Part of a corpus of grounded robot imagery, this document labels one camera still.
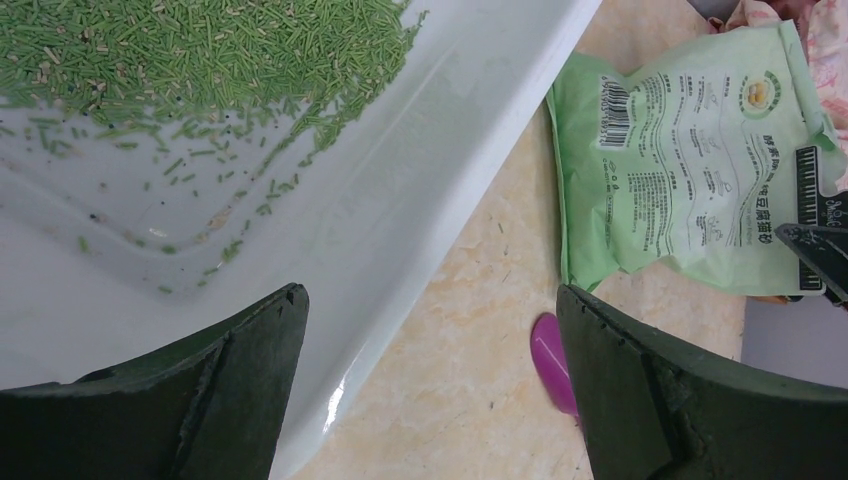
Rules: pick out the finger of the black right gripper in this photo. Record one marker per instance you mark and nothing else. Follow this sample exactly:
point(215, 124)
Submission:
point(824, 251)

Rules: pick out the pink patterned cloth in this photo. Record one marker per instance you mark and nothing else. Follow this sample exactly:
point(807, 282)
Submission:
point(822, 29)

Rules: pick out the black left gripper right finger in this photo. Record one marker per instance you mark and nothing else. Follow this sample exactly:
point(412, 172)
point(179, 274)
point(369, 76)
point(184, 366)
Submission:
point(653, 406)

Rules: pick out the purple plastic scoop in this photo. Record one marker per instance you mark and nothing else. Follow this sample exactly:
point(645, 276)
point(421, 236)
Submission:
point(549, 360)

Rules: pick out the green litter in box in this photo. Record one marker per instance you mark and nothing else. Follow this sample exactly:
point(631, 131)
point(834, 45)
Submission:
point(185, 60)

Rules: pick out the white plastic litter box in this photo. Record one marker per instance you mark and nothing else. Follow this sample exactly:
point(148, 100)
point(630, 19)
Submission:
point(369, 224)

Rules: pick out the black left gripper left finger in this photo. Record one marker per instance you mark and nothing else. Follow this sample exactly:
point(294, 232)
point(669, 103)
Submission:
point(208, 406)

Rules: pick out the green cat litter bag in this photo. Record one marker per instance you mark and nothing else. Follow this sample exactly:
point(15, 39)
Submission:
point(694, 160)

